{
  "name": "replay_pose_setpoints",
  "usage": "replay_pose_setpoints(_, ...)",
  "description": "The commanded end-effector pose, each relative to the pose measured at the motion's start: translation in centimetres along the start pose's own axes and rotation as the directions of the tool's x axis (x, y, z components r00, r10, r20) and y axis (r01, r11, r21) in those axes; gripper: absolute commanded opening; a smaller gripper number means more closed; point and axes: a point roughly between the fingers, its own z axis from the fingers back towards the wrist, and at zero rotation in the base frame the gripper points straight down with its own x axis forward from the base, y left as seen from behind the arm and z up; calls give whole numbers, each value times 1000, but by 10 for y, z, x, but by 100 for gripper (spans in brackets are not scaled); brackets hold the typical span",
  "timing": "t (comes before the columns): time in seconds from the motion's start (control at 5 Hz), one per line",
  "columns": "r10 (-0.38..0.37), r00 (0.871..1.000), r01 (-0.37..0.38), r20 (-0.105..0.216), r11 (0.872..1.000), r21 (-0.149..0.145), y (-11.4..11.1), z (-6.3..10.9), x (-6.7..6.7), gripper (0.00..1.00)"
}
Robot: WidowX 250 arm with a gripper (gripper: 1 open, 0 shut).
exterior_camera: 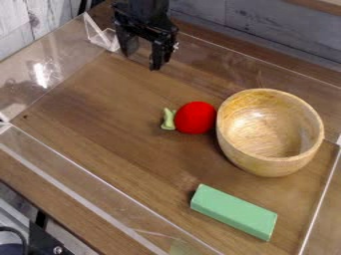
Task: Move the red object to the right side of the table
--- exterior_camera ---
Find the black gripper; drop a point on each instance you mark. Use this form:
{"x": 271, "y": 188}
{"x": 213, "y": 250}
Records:
{"x": 144, "y": 19}

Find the red round plush tomato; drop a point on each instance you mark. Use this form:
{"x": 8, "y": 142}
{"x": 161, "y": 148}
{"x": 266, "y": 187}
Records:
{"x": 193, "y": 118}

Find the wooden bowl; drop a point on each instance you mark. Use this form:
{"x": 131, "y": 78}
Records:
{"x": 268, "y": 131}

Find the green rectangular block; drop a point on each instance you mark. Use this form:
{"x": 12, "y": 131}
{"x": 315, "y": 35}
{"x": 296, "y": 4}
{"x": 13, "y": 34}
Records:
{"x": 234, "y": 212}

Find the black clamp with bolt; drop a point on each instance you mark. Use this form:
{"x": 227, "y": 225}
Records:
{"x": 42, "y": 243}

